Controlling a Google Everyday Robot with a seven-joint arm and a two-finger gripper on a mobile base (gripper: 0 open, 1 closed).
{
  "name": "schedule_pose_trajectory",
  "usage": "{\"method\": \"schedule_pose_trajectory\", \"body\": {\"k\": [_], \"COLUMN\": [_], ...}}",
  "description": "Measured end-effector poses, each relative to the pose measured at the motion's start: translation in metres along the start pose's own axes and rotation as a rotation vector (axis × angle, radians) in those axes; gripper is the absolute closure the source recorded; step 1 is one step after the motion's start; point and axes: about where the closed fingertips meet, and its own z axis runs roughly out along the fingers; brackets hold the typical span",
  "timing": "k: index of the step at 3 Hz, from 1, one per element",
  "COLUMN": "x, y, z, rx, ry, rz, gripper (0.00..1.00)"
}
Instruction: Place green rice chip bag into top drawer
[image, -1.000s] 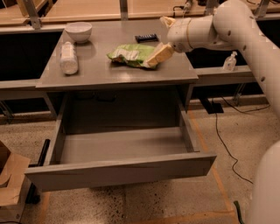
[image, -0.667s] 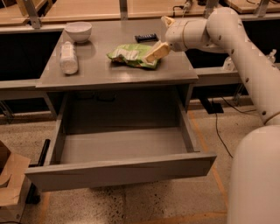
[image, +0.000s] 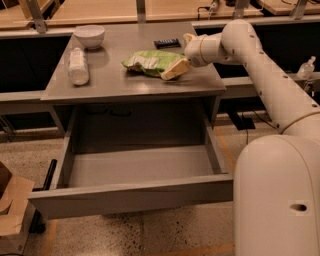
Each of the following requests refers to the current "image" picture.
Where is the dark blue snack bar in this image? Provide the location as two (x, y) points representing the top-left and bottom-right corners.
(154, 39), (181, 49)

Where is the white ceramic bowl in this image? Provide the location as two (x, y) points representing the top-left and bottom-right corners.
(74, 25), (105, 49)

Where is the grey open top drawer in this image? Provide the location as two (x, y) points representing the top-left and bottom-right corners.
(28, 109), (235, 221)

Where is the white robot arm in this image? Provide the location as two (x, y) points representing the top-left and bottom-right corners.
(162, 19), (320, 256)

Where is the brown cardboard box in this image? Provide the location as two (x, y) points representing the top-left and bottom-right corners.
(0, 162), (34, 256)

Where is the clear sanitizer pump bottle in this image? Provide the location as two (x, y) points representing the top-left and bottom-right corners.
(297, 56), (316, 80)

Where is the green rice chip bag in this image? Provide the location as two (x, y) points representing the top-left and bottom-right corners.
(122, 50), (184, 80)

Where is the black desk leg bar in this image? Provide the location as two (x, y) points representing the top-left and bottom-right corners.
(29, 159), (57, 234)

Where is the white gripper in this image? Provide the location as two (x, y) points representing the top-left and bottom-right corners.
(161, 33), (223, 80)

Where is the grey metal rail shelf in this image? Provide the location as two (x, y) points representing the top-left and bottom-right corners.
(222, 72), (320, 99)

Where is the grey cabinet desk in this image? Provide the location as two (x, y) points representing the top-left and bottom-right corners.
(42, 23), (226, 136)

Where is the white plastic bottle lying down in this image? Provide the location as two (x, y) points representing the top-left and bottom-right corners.
(68, 48), (89, 86)

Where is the black floor cable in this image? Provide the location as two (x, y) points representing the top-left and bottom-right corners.
(244, 113), (278, 145)

